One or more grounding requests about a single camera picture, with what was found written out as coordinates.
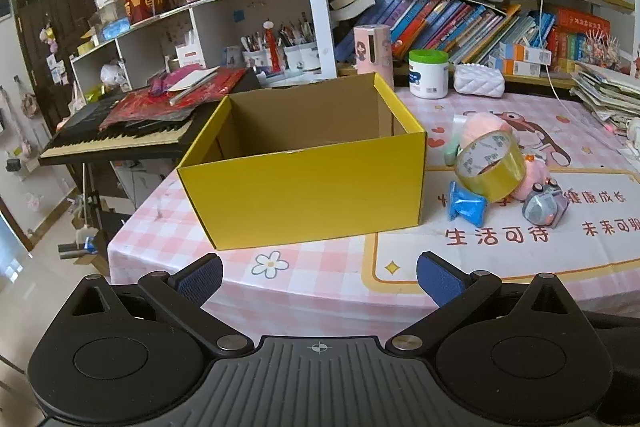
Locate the white shelf unit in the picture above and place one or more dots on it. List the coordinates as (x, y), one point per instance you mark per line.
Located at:
(220, 17)

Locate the white pen holder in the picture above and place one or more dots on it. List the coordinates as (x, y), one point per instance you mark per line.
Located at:
(256, 59)
(302, 57)

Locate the row of colourful books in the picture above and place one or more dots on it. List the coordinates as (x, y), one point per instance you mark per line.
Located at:
(450, 24)

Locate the dark wooden door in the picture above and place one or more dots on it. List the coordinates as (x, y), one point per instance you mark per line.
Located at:
(45, 7)

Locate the white quilted pouch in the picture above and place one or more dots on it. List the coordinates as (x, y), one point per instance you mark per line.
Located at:
(477, 82)

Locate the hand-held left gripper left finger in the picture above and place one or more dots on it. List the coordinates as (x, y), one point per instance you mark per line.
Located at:
(200, 279)

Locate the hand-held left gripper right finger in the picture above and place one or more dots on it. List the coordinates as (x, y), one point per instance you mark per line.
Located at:
(440, 278)

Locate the red tassel ornament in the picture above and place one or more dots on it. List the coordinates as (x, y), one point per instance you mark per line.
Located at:
(271, 47)

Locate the wooden bookshelf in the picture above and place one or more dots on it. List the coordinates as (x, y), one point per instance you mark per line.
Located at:
(320, 7)

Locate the white notebook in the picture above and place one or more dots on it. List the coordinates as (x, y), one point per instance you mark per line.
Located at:
(194, 79)

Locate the white box red label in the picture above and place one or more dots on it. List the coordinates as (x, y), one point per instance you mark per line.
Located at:
(190, 55)

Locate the pink plush chick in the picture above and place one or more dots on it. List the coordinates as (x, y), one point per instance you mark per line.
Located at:
(477, 127)

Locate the stack of papers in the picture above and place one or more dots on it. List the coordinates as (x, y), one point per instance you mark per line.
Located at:
(607, 92)

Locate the black electronic keyboard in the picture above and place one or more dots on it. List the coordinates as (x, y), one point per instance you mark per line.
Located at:
(100, 142)

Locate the blue candy toy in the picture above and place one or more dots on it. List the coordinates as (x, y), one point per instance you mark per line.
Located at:
(467, 207)

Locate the keyboard stand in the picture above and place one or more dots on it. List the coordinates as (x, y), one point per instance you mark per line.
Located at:
(90, 202)

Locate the white jar green lid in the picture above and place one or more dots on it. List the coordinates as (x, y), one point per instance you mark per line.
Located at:
(427, 77)

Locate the yellow cardboard box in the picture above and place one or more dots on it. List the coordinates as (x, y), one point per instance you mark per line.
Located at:
(300, 197)

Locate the pink plush pig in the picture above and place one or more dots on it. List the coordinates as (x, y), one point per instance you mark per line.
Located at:
(532, 173)

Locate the pink humidifier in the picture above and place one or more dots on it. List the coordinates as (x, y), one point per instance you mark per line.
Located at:
(372, 54)

